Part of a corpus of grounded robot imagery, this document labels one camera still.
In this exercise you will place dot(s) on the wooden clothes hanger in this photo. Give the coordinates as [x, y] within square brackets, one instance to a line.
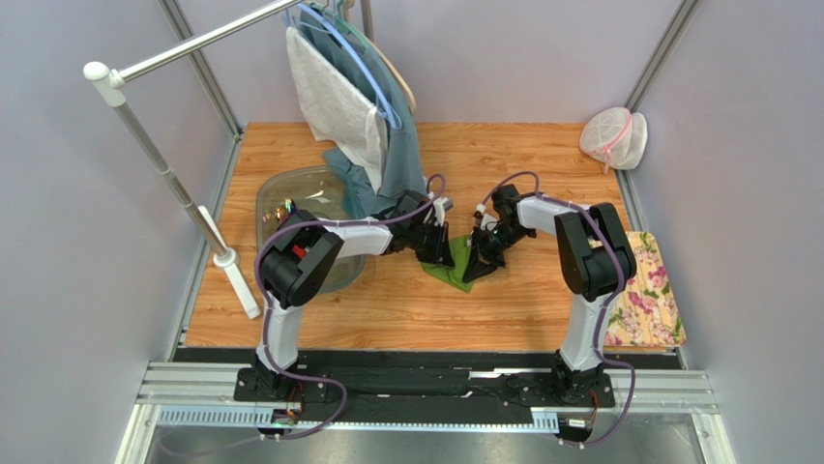
[367, 32]

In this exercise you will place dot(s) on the clear plastic container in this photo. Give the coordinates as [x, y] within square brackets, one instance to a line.
[324, 192]

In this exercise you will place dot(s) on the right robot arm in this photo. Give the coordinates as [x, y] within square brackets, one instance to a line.
[596, 261]

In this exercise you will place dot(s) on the floral tray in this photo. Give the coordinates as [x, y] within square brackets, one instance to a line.
[646, 315]

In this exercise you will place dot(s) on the green clothes hanger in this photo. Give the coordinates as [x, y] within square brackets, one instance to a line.
[337, 12]

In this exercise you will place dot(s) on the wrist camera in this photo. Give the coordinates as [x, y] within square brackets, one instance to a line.
[483, 220]
[440, 207]

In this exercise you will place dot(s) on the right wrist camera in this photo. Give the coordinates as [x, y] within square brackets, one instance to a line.
[483, 220]

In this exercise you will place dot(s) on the grey hanging towel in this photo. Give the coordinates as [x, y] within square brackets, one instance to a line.
[335, 109]

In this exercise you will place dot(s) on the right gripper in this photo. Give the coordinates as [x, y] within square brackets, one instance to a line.
[487, 243]

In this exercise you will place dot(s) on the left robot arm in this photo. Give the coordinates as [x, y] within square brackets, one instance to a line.
[293, 264]

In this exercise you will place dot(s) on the red handled utensil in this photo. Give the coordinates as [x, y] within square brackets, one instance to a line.
[301, 252]

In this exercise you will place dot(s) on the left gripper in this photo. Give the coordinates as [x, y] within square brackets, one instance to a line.
[440, 254]

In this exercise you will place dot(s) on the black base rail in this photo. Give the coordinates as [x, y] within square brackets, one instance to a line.
[416, 387]

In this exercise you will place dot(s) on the green paper napkin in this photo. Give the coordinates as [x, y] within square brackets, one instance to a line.
[460, 250]

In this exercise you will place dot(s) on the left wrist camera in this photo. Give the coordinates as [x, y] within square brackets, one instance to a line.
[440, 207]

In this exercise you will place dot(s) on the white mesh laundry bag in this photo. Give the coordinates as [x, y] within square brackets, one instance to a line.
[616, 138]

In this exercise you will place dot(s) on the metal clothes rack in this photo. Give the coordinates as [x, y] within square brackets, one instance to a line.
[110, 82]

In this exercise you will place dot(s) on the blue-grey hanging shirt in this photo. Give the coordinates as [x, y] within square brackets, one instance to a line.
[402, 167]

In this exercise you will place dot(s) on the blue clothes hanger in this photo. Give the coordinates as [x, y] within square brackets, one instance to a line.
[386, 110]

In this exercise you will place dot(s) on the iridescent utensil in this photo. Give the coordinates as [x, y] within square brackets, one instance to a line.
[281, 213]

